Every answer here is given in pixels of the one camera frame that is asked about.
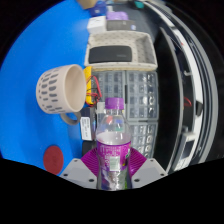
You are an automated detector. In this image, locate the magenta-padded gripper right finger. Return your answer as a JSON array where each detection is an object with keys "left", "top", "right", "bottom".
[{"left": 127, "top": 147, "right": 168, "bottom": 190}]

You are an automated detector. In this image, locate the black rectangular device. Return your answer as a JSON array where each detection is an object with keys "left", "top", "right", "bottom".
[{"left": 88, "top": 45, "right": 133, "bottom": 64}]

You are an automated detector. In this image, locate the white perforated basket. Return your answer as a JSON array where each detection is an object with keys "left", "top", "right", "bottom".
[{"left": 83, "top": 30, "right": 158, "bottom": 72}]

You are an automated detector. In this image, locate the brown cardboard box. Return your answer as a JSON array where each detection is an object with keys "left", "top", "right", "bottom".
[{"left": 77, "top": 0, "right": 98, "bottom": 9}]

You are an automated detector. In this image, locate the purple packet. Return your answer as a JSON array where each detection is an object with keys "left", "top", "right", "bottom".
[{"left": 105, "top": 11, "right": 129, "bottom": 22}]

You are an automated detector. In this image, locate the dark grey box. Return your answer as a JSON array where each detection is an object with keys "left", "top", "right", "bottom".
[{"left": 106, "top": 19, "right": 137, "bottom": 32}]

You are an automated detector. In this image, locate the yellow multimeter with red leads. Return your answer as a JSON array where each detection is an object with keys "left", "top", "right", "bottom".
[{"left": 83, "top": 65, "right": 101, "bottom": 107}]

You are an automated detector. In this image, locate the clear purple-capped drink bottle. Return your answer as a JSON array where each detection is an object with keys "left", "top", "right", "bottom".
[{"left": 95, "top": 97, "right": 133, "bottom": 192}]

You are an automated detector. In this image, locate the flat black case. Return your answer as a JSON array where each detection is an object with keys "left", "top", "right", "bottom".
[{"left": 81, "top": 139, "right": 98, "bottom": 158}]

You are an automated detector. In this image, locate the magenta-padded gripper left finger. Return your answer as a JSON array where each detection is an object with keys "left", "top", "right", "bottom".
[{"left": 59, "top": 147, "right": 100, "bottom": 190}]

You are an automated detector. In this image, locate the beige mug with oval pattern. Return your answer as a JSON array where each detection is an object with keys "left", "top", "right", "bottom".
[{"left": 35, "top": 64, "right": 88, "bottom": 126}]

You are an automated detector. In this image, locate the dark workbench shelf unit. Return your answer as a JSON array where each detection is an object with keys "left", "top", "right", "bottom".
[{"left": 146, "top": 0, "right": 221, "bottom": 174}]

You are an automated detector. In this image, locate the small white labelled box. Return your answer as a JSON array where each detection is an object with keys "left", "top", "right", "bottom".
[{"left": 79, "top": 116, "right": 93, "bottom": 142}]

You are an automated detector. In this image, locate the blue box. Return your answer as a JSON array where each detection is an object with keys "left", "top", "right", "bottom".
[{"left": 89, "top": 2, "right": 108, "bottom": 18}]

